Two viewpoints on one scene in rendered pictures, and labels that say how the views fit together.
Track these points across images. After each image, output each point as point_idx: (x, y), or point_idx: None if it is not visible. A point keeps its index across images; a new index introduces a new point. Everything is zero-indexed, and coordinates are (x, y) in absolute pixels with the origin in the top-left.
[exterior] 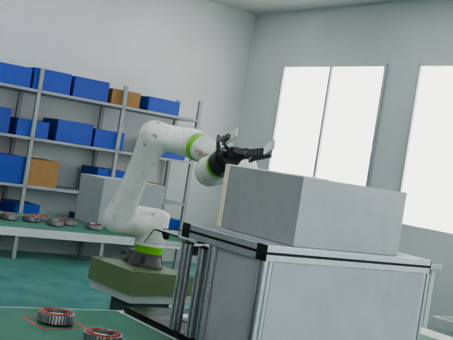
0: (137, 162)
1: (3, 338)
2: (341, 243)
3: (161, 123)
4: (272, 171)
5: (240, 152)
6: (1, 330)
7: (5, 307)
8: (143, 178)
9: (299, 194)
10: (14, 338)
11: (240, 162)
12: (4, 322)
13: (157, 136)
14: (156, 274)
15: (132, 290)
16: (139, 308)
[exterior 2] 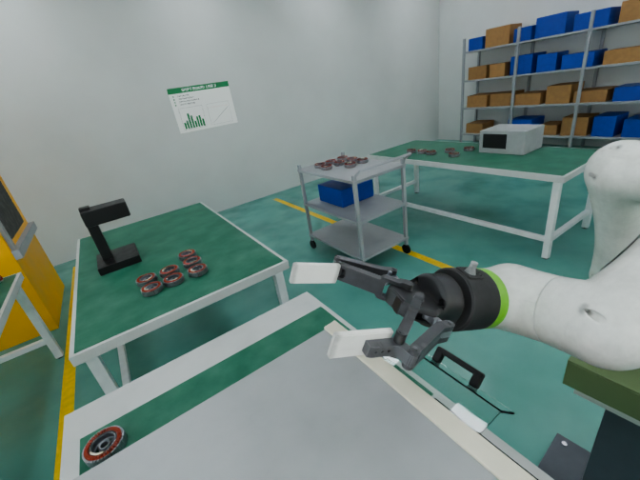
0: (592, 212)
1: (244, 358)
2: None
3: (623, 149)
4: (261, 415)
5: (393, 308)
6: (269, 350)
7: (347, 329)
8: (610, 237)
9: None
10: (248, 363)
11: (559, 312)
12: (293, 344)
13: (597, 177)
14: (620, 386)
15: (569, 381)
16: None
